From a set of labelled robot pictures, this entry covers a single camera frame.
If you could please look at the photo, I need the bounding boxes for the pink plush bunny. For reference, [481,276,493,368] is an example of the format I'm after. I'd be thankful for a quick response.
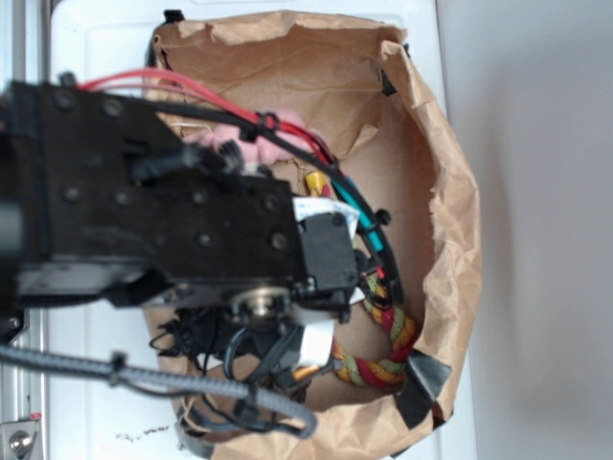
[183,108,313,166]

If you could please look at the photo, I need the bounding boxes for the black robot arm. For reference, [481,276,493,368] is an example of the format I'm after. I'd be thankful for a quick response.
[1,82,360,374]

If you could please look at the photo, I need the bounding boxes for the red wire bundle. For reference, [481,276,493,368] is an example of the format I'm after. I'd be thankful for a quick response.
[76,67,341,169]

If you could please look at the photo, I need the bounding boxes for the teal sleeved cable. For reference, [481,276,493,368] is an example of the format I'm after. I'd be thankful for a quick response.
[329,175,387,253]

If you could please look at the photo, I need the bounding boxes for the dark brown rock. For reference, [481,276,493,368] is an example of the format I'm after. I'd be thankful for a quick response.
[259,375,310,403]

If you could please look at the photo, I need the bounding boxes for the brown paper lined box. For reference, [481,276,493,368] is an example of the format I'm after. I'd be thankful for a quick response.
[153,11,482,459]

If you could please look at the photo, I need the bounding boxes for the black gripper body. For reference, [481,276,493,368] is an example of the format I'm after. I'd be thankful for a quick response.
[224,200,362,374]

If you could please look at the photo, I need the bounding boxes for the grey braided cable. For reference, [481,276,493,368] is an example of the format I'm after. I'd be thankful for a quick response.
[0,344,318,440]

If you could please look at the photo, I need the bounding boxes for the multicolour twisted rope toy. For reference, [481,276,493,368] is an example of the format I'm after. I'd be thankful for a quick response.
[303,170,418,388]

